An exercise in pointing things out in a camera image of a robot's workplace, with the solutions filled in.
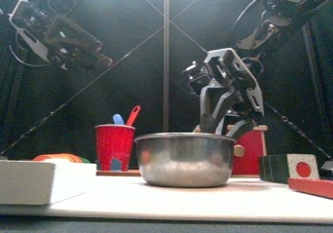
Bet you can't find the wooden box with red drawer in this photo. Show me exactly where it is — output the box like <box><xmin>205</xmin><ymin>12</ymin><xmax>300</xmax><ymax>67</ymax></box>
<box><xmin>193</xmin><ymin>124</ymin><xmax>269</xmax><ymax>176</ymax></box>

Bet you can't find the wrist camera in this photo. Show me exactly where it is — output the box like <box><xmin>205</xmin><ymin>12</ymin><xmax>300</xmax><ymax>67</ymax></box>
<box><xmin>181</xmin><ymin>61</ymin><xmax>215</xmax><ymax>97</ymax></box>
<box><xmin>46</xmin><ymin>0</ymin><xmax>80</xmax><ymax>17</ymax></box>

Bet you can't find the dark block with red dot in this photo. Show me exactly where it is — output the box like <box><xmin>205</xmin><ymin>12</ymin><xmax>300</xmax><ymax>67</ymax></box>
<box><xmin>257</xmin><ymin>153</ymin><xmax>321</xmax><ymax>184</ymax></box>

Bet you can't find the thin diagonal brace cord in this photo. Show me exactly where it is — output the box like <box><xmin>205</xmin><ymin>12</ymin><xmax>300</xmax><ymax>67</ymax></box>
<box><xmin>0</xmin><ymin>0</ymin><xmax>217</xmax><ymax>156</ymax></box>
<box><xmin>127</xmin><ymin>0</ymin><xmax>333</xmax><ymax>162</ymax></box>

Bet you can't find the small blue block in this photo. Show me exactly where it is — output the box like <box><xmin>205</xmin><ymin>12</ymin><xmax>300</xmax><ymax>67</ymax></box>
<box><xmin>109</xmin><ymin>158</ymin><xmax>124</xmax><ymax>173</ymax></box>

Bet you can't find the red toy block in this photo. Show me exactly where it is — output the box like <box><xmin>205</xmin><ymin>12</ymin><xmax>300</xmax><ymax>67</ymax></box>
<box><xmin>288</xmin><ymin>176</ymin><xmax>333</xmax><ymax>200</ymax></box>

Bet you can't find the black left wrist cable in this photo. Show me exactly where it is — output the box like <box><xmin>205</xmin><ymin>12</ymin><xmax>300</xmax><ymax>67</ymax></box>
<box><xmin>7</xmin><ymin>41</ymin><xmax>50</xmax><ymax>68</ymax></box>

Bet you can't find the orange toy carrot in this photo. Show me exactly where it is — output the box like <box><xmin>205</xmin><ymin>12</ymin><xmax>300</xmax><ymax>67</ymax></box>
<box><xmin>31</xmin><ymin>152</ymin><xmax>92</xmax><ymax>164</ymax></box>

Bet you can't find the vertical metal frame pole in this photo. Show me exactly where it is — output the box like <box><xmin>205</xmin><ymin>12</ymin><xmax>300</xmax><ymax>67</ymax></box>
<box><xmin>163</xmin><ymin>0</ymin><xmax>171</xmax><ymax>133</ymax></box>

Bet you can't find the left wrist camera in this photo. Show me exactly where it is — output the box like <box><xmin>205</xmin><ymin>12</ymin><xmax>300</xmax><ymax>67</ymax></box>
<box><xmin>46</xmin><ymin>0</ymin><xmax>80</xmax><ymax>17</ymax></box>

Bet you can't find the blue toy utensil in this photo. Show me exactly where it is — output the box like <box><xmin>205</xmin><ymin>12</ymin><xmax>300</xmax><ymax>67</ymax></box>
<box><xmin>112</xmin><ymin>113</ymin><xmax>127</xmax><ymax>127</ymax></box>

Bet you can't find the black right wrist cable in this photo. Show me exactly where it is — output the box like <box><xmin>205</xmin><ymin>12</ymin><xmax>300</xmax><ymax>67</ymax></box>
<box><xmin>231</xmin><ymin>0</ymin><xmax>268</xmax><ymax>34</ymax></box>

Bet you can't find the white toy block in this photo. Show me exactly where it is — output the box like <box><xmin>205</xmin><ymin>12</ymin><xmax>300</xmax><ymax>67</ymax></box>
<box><xmin>0</xmin><ymin>159</ymin><xmax>98</xmax><ymax>207</ymax></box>

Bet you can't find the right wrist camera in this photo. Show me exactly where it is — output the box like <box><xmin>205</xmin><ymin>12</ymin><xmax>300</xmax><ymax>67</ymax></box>
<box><xmin>181</xmin><ymin>61</ymin><xmax>215</xmax><ymax>97</ymax></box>

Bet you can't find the red plastic cup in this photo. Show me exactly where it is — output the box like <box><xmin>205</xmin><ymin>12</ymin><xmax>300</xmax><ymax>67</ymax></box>
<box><xmin>94</xmin><ymin>123</ymin><xmax>137</xmax><ymax>173</ymax></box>

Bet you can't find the pink wooden tray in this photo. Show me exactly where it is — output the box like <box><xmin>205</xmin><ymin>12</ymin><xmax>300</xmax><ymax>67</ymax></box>
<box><xmin>95</xmin><ymin>169</ymin><xmax>143</xmax><ymax>177</ymax></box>

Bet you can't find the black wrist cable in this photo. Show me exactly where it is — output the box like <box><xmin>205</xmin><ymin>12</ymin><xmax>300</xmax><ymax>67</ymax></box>
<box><xmin>231</xmin><ymin>0</ymin><xmax>268</xmax><ymax>34</ymax></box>
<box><xmin>7</xmin><ymin>41</ymin><xmax>50</xmax><ymax>68</ymax></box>

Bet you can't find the white cutting board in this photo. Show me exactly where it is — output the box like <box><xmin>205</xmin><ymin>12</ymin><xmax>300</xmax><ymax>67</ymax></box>
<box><xmin>0</xmin><ymin>174</ymin><xmax>333</xmax><ymax>225</ymax></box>

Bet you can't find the metal bowl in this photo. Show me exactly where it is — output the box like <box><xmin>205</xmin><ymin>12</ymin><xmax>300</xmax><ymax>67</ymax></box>
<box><xmin>133</xmin><ymin>132</ymin><xmax>239</xmax><ymax>189</ymax></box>

